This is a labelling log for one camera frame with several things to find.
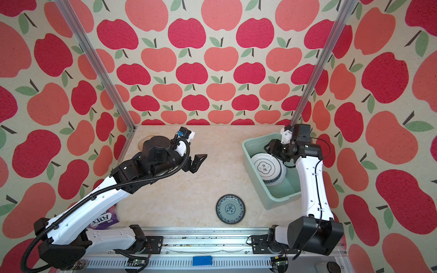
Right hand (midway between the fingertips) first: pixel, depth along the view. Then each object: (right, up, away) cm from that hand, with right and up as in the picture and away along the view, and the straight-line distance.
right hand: (271, 153), depth 77 cm
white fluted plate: (+9, -14, +12) cm, 20 cm away
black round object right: (+17, -40, -17) cm, 47 cm away
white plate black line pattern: (+3, -8, +16) cm, 19 cm away
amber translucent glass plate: (-76, +4, +33) cm, 83 cm away
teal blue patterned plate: (-18, -29, +7) cm, 35 cm away
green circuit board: (-60, -47, -6) cm, 76 cm away
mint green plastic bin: (-3, -17, -7) cm, 19 cm away
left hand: (-32, +1, -14) cm, 35 cm away
